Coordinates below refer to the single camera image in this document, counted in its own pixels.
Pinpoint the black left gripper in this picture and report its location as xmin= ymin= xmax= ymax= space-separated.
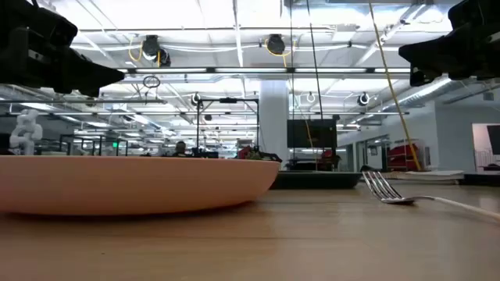
xmin=0 ymin=0 xmax=126 ymax=98

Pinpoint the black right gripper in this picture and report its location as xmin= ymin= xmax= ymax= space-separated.
xmin=398 ymin=0 xmax=500 ymax=87

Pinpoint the orange round plate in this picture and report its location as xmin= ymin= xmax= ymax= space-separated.
xmin=0 ymin=155 xmax=281 ymax=217

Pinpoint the metal fork orange handle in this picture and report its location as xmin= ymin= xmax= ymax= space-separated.
xmin=361 ymin=170 xmax=500 ymax=222

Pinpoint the dark green tray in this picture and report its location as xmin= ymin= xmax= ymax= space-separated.
xmin=269 ymin=170 xmax=363 ymax=191

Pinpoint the red tool cabinet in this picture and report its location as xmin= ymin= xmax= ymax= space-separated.
xmin=386 ymin=143 xmax=422 ymax=172

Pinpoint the pink spiral notebook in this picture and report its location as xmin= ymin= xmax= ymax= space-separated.
xmin=396 ymin=169 xmax=466 ymax=181

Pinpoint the person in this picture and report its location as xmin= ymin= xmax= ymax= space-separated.
xmin=173 ymin=140 xmax=189 ymax=158

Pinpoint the white pillar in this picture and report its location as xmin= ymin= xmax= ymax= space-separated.
xmin=259 ymin=80 xmax=291 ymax=165

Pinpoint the yellow cable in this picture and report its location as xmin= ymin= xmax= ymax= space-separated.
xmin=367 ymin=0 xmax=423 ymax=172

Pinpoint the white wall board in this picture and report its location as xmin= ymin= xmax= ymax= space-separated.
xmin=471 ymin=123 xmax=500 ymax=173

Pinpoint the black hanging cable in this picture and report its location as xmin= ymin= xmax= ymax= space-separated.
xmin=305 ymin=0 xmax=327 ymax=123

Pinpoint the black wall monitor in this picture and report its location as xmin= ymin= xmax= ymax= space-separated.
xmin=287 ymin=119 xmax=338 ymax=149

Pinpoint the black workstation frame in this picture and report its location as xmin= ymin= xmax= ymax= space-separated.
xmin=196 ymin=97 xmax=260 ymax=158

